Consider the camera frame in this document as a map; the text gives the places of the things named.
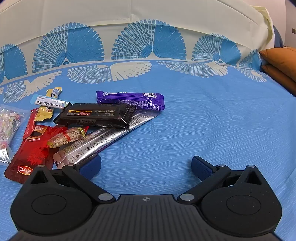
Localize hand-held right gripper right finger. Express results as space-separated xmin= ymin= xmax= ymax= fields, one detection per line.
xmin=177 ymin=156 xmax=265 ymax=204

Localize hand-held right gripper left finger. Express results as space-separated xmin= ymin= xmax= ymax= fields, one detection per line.
xmin=30 ymin=154 xmax=116 ymax=204

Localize small red-ended nut packet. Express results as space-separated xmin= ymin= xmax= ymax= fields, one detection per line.
xmin=47 ymin=126 xmax=89 ymax=149

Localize black cracker packet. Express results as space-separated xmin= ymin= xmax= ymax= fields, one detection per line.
xmin=53 ymin=103 xmax=137 ymax=130

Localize large red snack packet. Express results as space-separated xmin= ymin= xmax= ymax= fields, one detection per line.
xmin=5 ymin=124 xmax=68 ymax=184

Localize yellow snack packet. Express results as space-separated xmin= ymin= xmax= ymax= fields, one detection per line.
xmin=34 ymin=86 xmax=63 ymax=122

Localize slim red snack packet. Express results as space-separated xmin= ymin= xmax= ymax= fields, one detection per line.
xmin=23 ymin=108 xmax=41 ymax=139

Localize light blue white snack packet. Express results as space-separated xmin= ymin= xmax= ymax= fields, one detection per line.
xmin=30 ymin=94 xmax=73 ymax=112

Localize purple snack packet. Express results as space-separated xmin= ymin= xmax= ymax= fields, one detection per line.
xmin=96 ymin=91 xmax=166 ymax=112

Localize clear candy bag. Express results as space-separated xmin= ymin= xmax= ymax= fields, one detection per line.
xmin=0 ymin=104 xmax=29 ymax=164

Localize blue printed bed sheet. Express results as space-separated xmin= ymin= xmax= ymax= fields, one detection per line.
xmin=0 ymin=0 xmax=296 ymax=233

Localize orange pillow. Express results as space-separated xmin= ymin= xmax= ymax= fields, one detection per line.
xmin=259 ymin=46 xmax=296 ymax=82
xmin=261 ymin=65 xmax=296 ymax=96

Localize blue padded headboard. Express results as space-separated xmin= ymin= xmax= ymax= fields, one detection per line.
xmin=272 ymin=25 xmax=285 ymax=48

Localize pale yellow cloth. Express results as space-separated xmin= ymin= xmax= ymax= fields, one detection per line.
xmin=251 ymin=5 xmax=274 ymax=48

